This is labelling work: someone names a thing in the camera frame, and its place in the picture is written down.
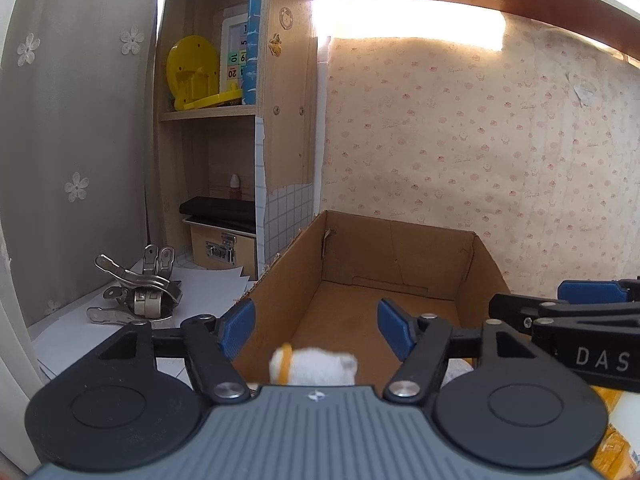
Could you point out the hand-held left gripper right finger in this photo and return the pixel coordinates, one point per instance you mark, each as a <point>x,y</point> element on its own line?
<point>395,327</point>

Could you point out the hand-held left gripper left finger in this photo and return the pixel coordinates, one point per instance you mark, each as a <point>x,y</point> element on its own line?
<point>237,325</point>

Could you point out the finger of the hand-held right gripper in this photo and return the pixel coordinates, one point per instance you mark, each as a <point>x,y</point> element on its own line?
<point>590,292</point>
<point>515,307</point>

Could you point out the brown cardboard box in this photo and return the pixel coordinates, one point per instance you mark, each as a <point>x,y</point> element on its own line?
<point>350,260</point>

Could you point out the yellow snack packet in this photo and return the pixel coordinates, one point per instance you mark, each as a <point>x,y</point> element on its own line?
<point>617,452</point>

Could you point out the white paper sheets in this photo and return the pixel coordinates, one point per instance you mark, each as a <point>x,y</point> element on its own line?
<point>210,285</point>

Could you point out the silver metal binder clip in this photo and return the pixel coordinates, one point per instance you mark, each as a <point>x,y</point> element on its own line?
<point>157,260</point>
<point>145,305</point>
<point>130,277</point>

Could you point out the small white capped bottle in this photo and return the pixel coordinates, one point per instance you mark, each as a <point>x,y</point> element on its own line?
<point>234,187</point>

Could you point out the wooden desk shelf unit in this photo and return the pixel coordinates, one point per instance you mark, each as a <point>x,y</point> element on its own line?
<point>285,110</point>

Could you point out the yellow plastic toy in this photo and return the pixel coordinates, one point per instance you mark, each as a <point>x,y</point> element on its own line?
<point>192,70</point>

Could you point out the grey flower curtain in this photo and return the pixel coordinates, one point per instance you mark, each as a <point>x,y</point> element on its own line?
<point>75,110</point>

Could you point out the yellow animal sticker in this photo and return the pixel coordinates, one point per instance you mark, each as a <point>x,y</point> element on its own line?
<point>275,45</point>

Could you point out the white framed number board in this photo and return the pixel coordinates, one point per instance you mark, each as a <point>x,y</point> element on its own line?
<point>232,35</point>

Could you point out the blue patterned book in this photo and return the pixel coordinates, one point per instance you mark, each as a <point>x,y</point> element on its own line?
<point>252,35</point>

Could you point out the white light bar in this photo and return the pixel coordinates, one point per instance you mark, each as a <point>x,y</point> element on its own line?
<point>400,20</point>

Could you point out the round bear sticker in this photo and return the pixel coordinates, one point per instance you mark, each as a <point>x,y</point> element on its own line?
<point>286,17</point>

